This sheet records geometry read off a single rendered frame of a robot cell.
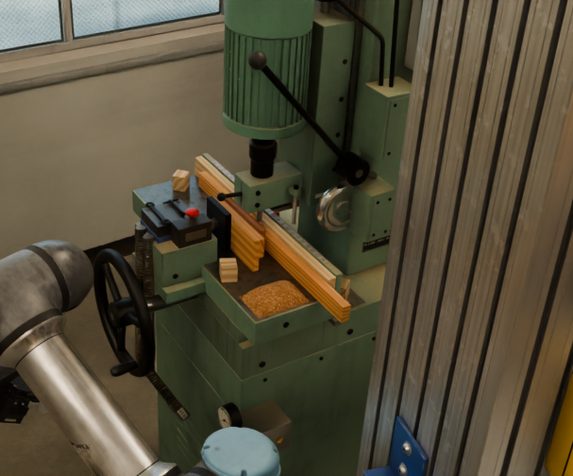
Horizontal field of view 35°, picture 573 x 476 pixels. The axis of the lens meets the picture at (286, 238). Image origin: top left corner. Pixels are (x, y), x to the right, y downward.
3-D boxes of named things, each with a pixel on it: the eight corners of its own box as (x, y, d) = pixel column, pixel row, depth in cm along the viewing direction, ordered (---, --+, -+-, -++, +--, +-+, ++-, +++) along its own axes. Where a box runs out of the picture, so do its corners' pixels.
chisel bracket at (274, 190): (232, 205, 205) (233, 172, 200) (285, 191, 212) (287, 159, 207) (249, 221, 200) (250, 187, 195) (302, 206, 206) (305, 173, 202)
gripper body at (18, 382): (11, 401, 191) (-43, 397, 183) (28, 368, 189) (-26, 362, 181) (24, 425, 186) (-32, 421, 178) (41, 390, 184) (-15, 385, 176)
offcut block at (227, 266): (234, 271, 198) (235, 257, 196) (237, 281, 195) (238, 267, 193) (219, 272, 198) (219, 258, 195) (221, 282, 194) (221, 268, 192)
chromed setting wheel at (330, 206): (311, 233, 202) (315, 185, 195) (356, 220, 208) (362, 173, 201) (318, 240, 200) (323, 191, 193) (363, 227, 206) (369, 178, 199)
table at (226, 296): (96, 219, 224) (94, 197, 221) (206, 191, 238) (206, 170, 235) (213, 362, 182) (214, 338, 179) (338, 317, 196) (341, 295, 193)
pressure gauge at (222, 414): (216, 428, 199) (216, 399, 194) (231, 421, 200) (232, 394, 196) (230, 446, 194) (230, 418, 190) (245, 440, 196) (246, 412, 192)
